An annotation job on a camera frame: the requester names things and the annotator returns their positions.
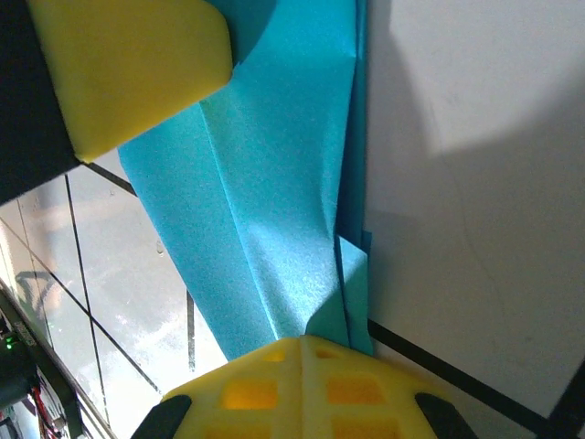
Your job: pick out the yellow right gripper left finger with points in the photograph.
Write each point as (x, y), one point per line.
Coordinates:
(247, 398)

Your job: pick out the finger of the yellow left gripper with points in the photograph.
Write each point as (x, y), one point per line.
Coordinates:
(137, 68)

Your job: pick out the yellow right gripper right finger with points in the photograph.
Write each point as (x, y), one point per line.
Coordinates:
(361, 398)

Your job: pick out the blue cloth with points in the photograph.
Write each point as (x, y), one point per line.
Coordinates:
(283, 183)

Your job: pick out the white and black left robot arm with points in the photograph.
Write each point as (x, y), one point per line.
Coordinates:
(13, 366)

